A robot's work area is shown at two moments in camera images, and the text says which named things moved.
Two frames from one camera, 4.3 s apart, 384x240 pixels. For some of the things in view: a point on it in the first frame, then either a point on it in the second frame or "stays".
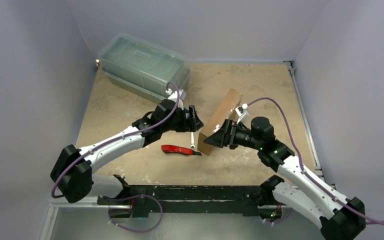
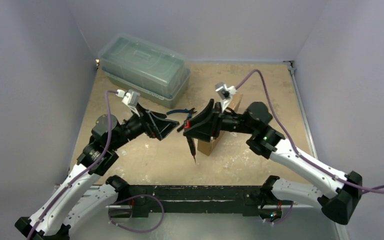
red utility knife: x=179 y=150 to x=190 y=140
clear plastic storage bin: x=142 y=67 stays
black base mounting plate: x=157 y=201 stays
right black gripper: x=227 y=134 to x=216 y=119
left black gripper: x=190 y=124 to x=158 y=129
